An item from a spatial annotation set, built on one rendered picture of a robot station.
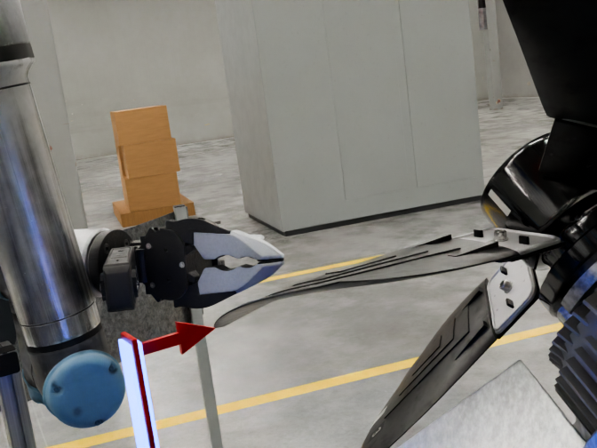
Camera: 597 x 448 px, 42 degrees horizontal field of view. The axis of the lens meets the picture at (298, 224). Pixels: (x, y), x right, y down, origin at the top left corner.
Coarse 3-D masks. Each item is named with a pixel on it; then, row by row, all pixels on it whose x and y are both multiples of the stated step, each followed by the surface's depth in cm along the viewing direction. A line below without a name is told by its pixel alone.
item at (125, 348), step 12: (120, 348) 54; (132, 360) 53; (132, 372) 53; (132, 384) 53; (132, 396) 54; (132, 408) 55; (132, 420) 55; (144, 420) 54; (144, 432) 54; (144, 444) 54
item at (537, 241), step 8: (472, 232) 74; (488, 232) 74; (512, 232) 73; (520, 232) 72; (528, 232) 72; (480, 240) 72; (488, 240) 71; (512, 240) 70; (536, 240) 69; (544, 240) 69; (552, 240) 68; (560, 240) 68; (512, 248) 67; (520, 248) 66; (528, 248) 66; (536, 248) 67
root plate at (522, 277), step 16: (496, 272) 84; (512, 272) 81; (528, 272) 78; (496, 288) 83; (512, 288) 79; (528, 288) 76; (496, 304) 81; (528, 304) 76; (496, 320) 79; (512, 320) 77
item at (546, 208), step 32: (512, 160) 74; (512, 192) 73; (544, 192) 71; (576, 192) 70; (512, 224) 74; (544, 224) 71; (576, 224) 71; (544, 256) 74; (576, 256) 67; (544, 288) 71
